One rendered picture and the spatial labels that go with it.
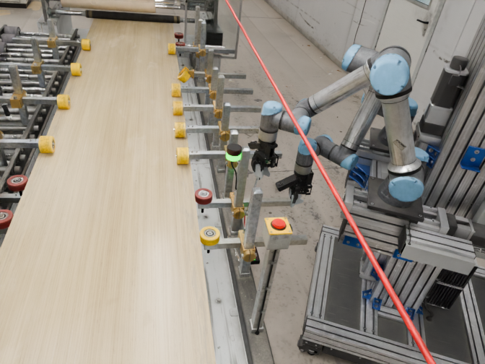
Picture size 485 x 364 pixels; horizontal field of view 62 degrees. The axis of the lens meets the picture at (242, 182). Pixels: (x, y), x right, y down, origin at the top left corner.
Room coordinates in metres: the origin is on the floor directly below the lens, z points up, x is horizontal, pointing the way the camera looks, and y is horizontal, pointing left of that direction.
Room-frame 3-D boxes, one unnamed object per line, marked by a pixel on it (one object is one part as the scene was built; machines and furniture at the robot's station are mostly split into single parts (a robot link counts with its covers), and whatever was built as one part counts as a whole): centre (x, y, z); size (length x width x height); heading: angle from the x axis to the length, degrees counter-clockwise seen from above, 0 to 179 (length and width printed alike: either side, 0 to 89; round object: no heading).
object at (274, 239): (0.90, -0.12, 1.18); 0.07 x 0.07 x 0.08; 15
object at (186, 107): (2.16, 0.19, 0.95); 0.50 x 0.04 x 0.04; 105
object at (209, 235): (1.15, 0.10, 0.85); 0.08 x 0.08 x 0.11
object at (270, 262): (0.89, -0.12, 0.93); 0.05 x 0.04 x 0.45; 15
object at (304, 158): (1.50, -0.26, 1.12); 0.09 x 0.08 x 0.11; 140
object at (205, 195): (1.39, 0.16, 0.85); 0.08 x 0.08 x 0.11
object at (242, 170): (1.39, 0.01, 0.93); 0.03 x 0.03 x 0.48; 15
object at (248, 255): (1.17, -0.05, 0.84); 0.13 x 0.06 x 0.05; 15
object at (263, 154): (1.42, -0.08, 1.15); 0.09 x 0.08 x 0.12; 35
